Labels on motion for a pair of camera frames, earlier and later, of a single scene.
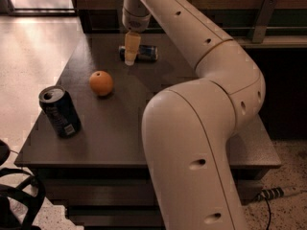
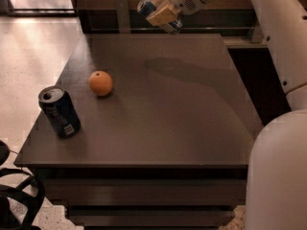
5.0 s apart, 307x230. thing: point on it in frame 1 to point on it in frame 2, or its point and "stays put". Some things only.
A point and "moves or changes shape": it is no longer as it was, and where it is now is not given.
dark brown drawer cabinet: x=104 y=175 stays put
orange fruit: x=101 y=82 stays put
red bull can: x=145 y=53 moves or changes shape
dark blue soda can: x=59 y=107 stays put
